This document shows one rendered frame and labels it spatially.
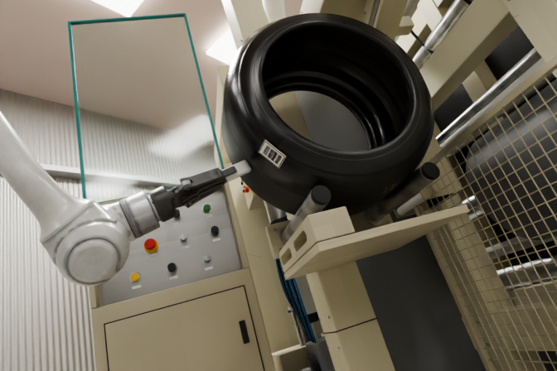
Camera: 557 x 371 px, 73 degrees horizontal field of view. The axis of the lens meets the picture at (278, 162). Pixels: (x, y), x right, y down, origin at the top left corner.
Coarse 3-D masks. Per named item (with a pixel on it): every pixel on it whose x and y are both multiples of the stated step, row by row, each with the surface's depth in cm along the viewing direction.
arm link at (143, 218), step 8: (144, 192) 81; (120, 200) 80; (128, 200) 79; (136, 200) 79; (144, 200) 79; (152, 200) 80; (128, 208) 77; (136, 208) 78; (144, 208) 78; (152, 208) 79; (128, 216) 77; (136, 216) 77; (144, 216) 78; (152, 216) 78; (136, 224) 77; (144, 224) 78; (152, 224) 79; (136, 232) 78; (144, 232) 79
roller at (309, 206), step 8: (312, 192) 79; (320, 192) 80; (328, 192) 80; (304, 200) 85; (312, 200) 79; (320, 200) 79; (328, 200) 79; (304, 208) 85; (312, 208) 81; (320, 208) 81; (296, 216) 92; (304, 216) 87; (288, 224) 101; (296, 224) 94; (288, 232) 102
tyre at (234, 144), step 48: (240, 48) 96; (288, 48) 116; (336, 48) 118; (384, 48) 101; (240, 96) 87; (336, 96) 126; (384, 96) 120; (240, 144) 89; (288, 144) 83; (384, 144) 119; (288, 192) 89; (336, 192) 85
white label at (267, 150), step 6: (264, 144) 82; (270, 144) 82; (264, 150) 83; (270, 150) 82; (276, 150) 81; (264, 156) 84; (270, 156) 83; (276, 156) 82; (282, 156) 81; (276, 162) 83; (282, 162) 82
